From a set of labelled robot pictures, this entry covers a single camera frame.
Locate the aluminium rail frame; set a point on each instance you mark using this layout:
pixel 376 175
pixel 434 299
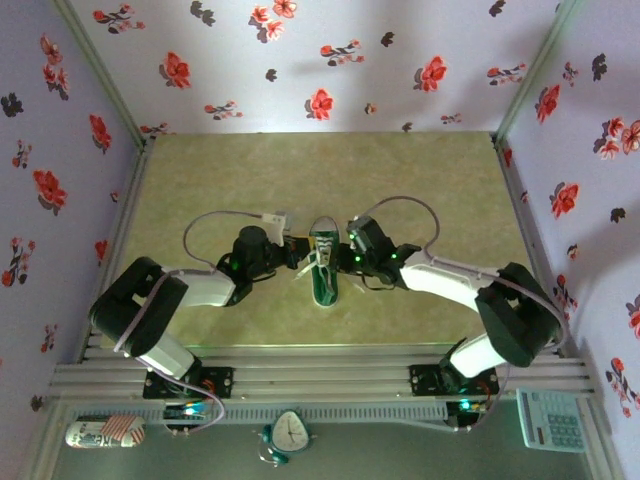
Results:
pixel 320 372

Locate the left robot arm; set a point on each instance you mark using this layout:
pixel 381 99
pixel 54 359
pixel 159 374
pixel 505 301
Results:
pixel 205 290

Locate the white shoelace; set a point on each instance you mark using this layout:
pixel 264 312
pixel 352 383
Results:
pixel 322 255

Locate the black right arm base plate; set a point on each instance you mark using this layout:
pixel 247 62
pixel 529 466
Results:
pixel 425 380

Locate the teal alarm clock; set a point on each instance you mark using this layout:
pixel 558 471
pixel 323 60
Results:
pixel 290 432

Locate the aluminium corner post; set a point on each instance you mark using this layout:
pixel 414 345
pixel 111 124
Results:
pixel 106 75
pixel 534 75

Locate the striped printed tin can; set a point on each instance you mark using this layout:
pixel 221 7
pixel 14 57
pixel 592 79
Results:
pixel 105 432

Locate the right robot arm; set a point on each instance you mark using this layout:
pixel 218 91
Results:
pixel 440 280

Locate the light blue calculator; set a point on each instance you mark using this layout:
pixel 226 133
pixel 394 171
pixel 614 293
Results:
pixel 550 422

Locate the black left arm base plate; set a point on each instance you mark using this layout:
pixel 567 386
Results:
pixel 220 382

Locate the green canvas sneaker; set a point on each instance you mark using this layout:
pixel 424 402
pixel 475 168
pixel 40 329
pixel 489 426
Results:
pixel 325 295

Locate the aluminium side rail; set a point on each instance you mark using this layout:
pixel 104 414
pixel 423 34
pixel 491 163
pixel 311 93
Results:
pixel 527 225
pixel 123 225

